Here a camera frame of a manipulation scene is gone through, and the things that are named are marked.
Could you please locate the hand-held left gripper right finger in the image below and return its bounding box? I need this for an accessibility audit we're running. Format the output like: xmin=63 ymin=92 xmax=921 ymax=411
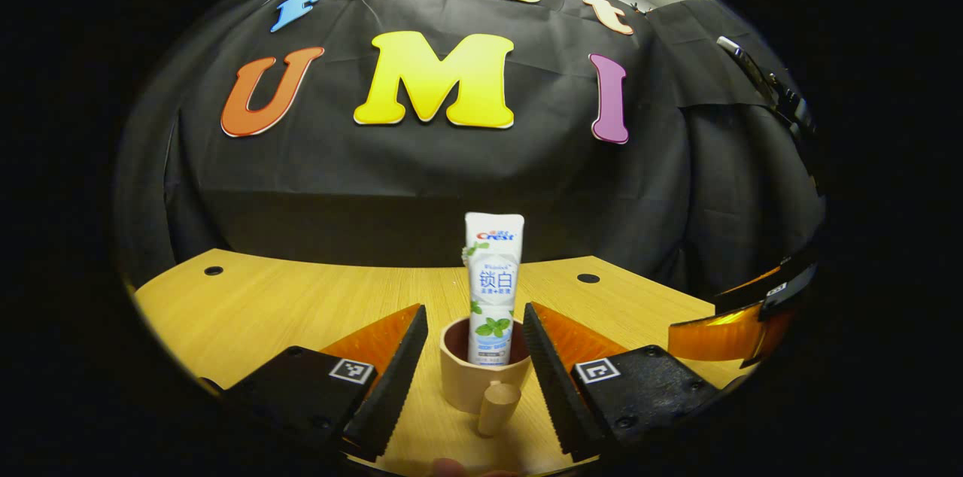
xmin=523 ymin=302 xmax=729 ymax=463

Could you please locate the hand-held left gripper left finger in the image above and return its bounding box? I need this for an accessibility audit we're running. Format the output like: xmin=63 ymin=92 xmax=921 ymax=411
xmin=199 ymin=304 xmax=430 ymax=463

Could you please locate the beige cup with handle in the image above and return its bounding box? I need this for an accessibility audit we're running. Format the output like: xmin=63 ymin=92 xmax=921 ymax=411
xmin=439 ymin=317 xmax=533 ymax=438

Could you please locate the white toothpaste tube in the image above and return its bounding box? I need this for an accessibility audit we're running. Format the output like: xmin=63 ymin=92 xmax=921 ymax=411
xmin=463 ymin=212 xmax=525 ymax=366

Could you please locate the wooden desktop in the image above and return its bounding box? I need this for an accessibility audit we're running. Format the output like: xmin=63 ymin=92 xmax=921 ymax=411
xmin=134 ymin=248 xmax=753 ymax=477

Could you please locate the metal bar with clamp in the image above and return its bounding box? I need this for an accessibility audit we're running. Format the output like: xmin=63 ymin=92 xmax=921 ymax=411
xmin=716 ymin=35 xmax=817 ymax=139

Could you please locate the black backdrop cloth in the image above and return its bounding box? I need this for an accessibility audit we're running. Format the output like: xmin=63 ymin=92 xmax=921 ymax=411
xmin=113 ymin=0 xmax=828 ymax=297

